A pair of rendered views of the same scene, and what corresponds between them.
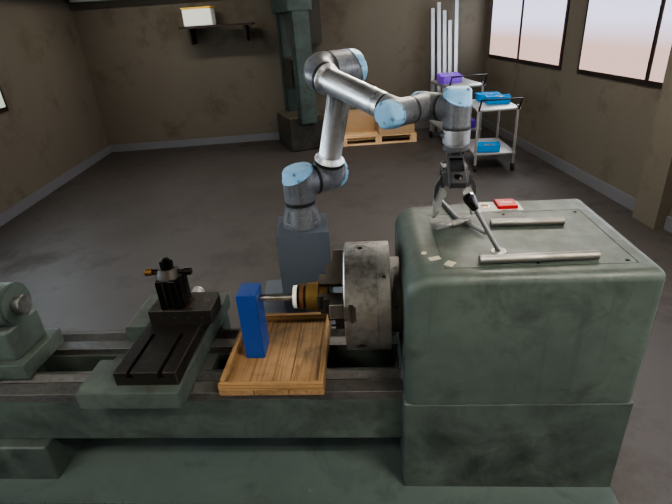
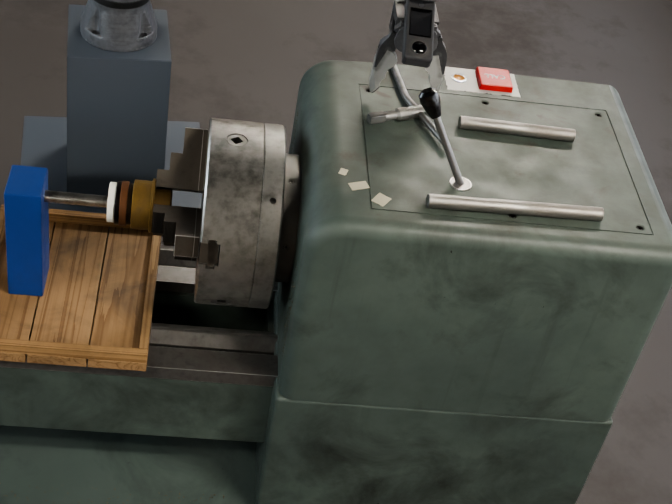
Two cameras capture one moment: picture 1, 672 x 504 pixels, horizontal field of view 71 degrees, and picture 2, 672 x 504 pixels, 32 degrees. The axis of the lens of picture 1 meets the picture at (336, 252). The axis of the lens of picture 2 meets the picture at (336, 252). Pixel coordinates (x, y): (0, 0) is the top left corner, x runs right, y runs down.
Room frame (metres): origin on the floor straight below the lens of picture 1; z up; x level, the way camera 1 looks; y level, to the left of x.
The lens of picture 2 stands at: (-0.35, 0.13, 2.33)
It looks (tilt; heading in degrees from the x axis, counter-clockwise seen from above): 40 degrees down; 345
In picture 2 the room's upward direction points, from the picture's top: 11 degrees clockwise
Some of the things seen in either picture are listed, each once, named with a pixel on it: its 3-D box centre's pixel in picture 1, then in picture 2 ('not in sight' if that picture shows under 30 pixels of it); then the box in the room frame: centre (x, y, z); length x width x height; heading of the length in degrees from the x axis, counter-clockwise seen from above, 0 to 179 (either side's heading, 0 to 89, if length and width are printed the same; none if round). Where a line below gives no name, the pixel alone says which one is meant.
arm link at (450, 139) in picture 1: (455, 137); not in sight; (1.30, -0.35, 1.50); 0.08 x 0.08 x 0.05
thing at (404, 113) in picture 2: (453, 223); (399, 114); (1.23, -0.34, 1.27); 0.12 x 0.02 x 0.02; 108
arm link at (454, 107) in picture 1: (456, 108); not in sight; (1.30, -0.35, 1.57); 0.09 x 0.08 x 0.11; 37
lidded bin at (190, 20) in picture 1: (199, 16); not in sight; (8.03, 1.82, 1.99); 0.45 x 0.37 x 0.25; 92
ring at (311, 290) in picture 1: (313, 296); (143, 205); (1.20, 0.08, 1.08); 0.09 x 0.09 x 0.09; 85
